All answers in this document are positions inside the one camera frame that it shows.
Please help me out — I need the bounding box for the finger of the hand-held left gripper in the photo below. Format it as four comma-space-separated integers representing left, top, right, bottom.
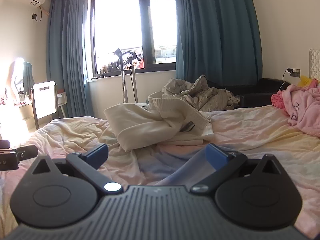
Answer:
15, 145, 38, 160

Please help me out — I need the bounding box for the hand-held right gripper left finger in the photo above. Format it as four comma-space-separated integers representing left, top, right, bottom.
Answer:
31, 144, 123, 194

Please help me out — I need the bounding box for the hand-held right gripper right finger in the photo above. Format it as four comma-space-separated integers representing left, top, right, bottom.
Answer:
191, 144, 284, 193

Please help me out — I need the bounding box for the white hooded sweatshirt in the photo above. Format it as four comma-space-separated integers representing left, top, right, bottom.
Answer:
104, 91, 215, 152

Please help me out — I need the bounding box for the white dressing table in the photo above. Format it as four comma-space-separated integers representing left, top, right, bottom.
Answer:
0, 99, 34, 142

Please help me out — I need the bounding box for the pastel bed sheet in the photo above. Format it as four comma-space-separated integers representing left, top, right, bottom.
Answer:
0, 104, 320, 232

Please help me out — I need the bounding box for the white backed chair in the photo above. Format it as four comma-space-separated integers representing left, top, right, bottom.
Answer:
30, 80, 68, 131

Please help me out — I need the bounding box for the grey quilted jacket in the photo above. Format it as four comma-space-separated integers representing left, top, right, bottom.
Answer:
161, 74, 240, 112

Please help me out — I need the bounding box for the dark hanging cloth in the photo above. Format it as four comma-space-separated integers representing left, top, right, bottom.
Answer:
22, 61, 35, 93

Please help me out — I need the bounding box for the garment steamer stand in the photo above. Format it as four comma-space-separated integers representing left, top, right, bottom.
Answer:
113, 47, 142, 104

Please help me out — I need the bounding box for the black armchair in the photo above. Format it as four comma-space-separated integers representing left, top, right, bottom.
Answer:
207, 78, 292, 109

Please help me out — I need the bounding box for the pink fleece robe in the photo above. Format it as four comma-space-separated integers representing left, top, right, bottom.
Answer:
271, 80, 320, 137

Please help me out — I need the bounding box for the blue curtain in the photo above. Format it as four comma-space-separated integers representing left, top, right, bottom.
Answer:
172, 0, 263, 87
46, 0, 95, 119

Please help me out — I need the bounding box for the yellow plush toy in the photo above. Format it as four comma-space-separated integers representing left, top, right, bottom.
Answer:
299, 75, 319, 88

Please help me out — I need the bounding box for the dark framed window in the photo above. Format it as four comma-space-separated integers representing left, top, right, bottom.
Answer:
89, 0, 178, 75

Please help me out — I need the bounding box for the white padded headboard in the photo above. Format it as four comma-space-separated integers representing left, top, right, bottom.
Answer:
309, 48, 320, 80

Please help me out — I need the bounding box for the black charger cable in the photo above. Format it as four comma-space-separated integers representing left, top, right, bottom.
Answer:
279, 70, 290, 91

